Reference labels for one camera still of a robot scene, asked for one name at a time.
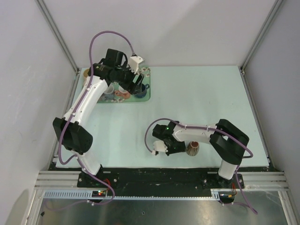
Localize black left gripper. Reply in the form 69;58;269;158
115;62;144;95

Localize dark blue mug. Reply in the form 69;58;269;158
134;83;150;98

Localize salmon pink mug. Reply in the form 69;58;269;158
115;86;131;99

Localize brown striped mug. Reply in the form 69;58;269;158
186;141;200;157

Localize grey blue small mug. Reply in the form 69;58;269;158
103;84;115;100

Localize beige round mug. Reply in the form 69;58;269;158
83;68;90;86

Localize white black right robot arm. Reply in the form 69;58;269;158
150;118;253;188

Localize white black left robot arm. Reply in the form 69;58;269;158
52;49;144;187

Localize green floral placemat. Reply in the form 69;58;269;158
80;65;151;104

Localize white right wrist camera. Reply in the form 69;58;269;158
152;140;168;155

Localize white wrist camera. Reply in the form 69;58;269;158
152;140;168;155
128;55;144;74

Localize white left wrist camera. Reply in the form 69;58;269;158
128;55;144;74

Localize grey slotted cable duct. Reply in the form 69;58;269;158
44;190;233;201

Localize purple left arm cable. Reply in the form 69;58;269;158
44;30;136;211

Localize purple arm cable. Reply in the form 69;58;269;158
44;30;136;211
144;118;258;215

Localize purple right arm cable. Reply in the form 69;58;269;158
144;118;258;215

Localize left aluminium frame post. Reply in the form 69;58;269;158
35;0;79;74

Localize aluminium frame post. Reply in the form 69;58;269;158
35;0;79;74
240;0;285;74

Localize aluminium front rail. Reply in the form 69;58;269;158
34;171;290;191

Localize right aluminium frame post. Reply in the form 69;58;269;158
240;0;285;74

